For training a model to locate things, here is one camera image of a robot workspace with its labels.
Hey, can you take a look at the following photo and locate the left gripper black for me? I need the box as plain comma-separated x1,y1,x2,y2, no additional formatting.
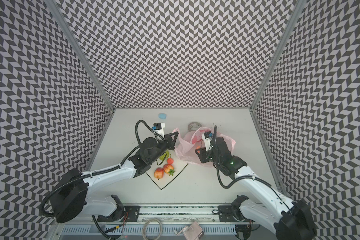
148,131,180,165

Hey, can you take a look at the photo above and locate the green fake pear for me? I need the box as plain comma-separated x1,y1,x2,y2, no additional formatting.
159,151,170,161

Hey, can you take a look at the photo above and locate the fake red yellow mango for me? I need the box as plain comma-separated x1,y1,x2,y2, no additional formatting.
163,164,176,176

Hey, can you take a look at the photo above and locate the red fake fruit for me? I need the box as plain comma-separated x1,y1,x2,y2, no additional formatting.
154,168,164,180

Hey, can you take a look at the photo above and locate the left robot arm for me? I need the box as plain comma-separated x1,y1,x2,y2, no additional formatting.
39,120,179,223

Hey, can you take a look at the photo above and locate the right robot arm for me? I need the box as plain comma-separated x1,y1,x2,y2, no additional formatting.
195,129,317,240

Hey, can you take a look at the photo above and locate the clear tape roll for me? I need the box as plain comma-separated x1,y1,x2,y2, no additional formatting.
188,122,203,132

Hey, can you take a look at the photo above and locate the white square mat black border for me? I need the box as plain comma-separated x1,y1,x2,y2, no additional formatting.
146,150,188,190

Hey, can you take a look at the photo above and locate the light blue soap piece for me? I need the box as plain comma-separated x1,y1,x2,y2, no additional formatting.
159,113,167,120

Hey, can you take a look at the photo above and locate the pink box on ledge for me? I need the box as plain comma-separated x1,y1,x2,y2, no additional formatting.
174,221,205,240

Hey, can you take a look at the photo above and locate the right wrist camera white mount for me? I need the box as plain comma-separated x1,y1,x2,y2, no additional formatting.
202,131,213,152

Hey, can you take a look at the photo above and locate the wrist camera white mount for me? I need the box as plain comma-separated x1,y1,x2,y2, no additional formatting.
202,131,213,152
152,123,165,138

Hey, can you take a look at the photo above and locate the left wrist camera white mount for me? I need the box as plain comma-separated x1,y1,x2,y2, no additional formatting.
152,123,165,138

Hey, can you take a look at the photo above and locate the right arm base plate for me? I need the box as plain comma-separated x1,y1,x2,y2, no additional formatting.
218,205,245,223

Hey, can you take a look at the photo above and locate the aluminium front rail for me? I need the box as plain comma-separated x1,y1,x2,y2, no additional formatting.
52,203,307,226

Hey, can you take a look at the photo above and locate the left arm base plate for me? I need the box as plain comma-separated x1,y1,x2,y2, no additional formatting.
97,206,141,223

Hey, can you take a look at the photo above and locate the coiled grey cable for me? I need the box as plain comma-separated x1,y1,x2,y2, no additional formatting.
142,218,164,240

